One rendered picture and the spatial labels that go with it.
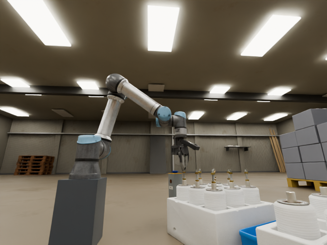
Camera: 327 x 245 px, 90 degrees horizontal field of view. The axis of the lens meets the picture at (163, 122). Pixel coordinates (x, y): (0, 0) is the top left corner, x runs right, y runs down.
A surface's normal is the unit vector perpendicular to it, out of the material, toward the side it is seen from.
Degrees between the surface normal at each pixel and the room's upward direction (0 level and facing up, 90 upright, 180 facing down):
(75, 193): 90
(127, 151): 90
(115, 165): 90
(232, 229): 90
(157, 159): 74
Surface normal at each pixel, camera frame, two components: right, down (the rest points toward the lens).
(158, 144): 0.08, -0.52
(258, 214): 0.47, -0.24
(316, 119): -0.02, -0.26
